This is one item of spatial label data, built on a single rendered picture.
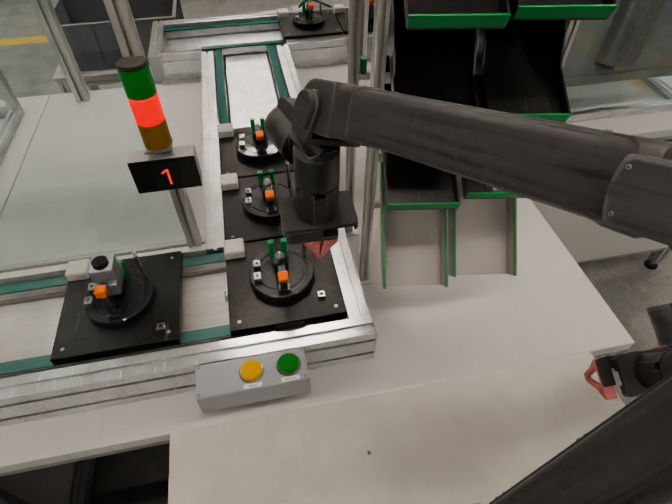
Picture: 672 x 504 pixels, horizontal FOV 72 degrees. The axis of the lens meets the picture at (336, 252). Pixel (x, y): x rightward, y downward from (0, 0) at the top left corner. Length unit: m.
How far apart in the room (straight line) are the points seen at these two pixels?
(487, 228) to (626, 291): 1.63
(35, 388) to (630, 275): 2.45
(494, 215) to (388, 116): 0.63
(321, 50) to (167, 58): 0.60
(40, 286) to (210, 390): 0.50
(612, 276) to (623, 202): 2.35
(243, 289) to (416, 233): 0.39
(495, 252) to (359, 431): 0.47
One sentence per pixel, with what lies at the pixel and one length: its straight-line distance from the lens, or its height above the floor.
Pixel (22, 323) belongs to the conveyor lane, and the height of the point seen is 0.92.
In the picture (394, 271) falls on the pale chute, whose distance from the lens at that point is 0.98.
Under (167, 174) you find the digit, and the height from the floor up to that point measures 1.21.
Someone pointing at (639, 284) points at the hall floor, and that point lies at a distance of 2.68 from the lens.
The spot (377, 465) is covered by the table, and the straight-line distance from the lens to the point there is 0.95.
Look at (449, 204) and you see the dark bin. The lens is 0.85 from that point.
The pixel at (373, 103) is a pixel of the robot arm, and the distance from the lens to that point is 0.47.
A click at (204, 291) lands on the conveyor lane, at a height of 0.92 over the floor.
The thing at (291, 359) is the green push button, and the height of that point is 0.97.
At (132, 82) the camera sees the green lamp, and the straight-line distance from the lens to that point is 0.86.
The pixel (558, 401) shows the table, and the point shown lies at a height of 0.86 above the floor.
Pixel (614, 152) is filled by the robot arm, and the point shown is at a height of 1.60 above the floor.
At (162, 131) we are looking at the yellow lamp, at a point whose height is 1.29.
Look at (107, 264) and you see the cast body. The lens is 0.99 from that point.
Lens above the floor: 1.76
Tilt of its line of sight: 48 degrees down
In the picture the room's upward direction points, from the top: straight up
